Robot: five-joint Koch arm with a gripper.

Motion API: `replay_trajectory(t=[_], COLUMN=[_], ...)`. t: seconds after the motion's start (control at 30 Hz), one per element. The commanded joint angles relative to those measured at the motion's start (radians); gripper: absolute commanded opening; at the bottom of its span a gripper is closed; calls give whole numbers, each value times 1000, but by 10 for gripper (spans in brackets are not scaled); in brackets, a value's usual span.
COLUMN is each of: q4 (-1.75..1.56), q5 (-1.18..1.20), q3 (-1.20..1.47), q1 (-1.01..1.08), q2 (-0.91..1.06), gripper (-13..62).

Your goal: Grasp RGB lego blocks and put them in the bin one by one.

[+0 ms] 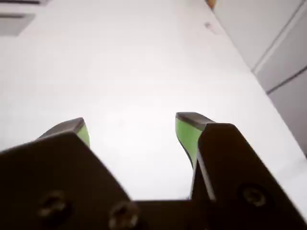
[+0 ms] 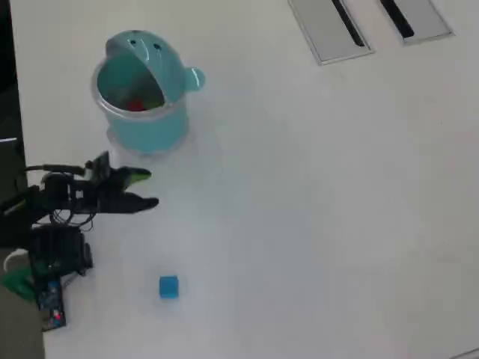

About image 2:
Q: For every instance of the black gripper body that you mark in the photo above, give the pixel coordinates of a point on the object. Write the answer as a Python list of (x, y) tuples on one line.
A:
[(101, 194)]

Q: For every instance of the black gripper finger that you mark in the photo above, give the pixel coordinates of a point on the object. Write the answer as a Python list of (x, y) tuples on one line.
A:
[(140, 203), (136, 175)]

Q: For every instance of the red lego block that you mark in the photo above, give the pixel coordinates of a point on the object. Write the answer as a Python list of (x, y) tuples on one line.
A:
[(134, 105)]

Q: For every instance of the blue lego block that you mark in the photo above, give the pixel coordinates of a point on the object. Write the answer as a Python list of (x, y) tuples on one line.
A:
[(169, 287)]

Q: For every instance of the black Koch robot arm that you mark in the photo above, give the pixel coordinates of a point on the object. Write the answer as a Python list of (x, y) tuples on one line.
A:
[(33, 202)]

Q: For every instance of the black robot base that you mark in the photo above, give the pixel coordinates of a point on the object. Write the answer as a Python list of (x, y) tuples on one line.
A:
[(60, 247)]

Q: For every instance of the teal whale-shaped bin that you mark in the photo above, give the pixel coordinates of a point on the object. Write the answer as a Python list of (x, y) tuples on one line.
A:
[(146, 119)]

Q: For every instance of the green table clamp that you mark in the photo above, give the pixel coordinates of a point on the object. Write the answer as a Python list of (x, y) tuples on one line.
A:
[(16, 280)]

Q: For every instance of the blue controller circuit board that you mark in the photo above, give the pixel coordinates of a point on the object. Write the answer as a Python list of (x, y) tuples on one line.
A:
[(52, 304)]

